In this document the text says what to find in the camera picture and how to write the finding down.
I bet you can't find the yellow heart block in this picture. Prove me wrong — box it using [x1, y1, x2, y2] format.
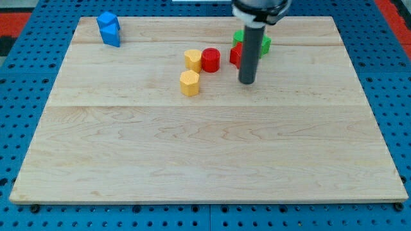
[184, 49, 202, 73]

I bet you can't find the yellow hexagon block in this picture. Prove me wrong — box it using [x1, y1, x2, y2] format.
[179, 70, 200, 96]

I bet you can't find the wooden board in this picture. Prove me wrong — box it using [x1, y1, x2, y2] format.
[10, 17, 408, 205]

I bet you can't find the red cylinder block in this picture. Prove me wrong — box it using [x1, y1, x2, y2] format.
[202, 47, 220, 73]

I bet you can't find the red star block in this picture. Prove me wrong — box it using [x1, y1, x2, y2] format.
[229, 42, 242, 69]

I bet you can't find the green block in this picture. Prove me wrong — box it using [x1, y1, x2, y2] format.
[232, 30, 272, 58]

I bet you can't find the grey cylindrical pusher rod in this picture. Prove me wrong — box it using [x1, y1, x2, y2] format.
[238, 26, 265, 85]

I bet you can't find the blue triangle block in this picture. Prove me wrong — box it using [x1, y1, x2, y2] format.
[100, 24, 120, 47]

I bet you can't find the blue cube block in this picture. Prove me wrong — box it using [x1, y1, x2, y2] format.
[96, 12, 121, 30]

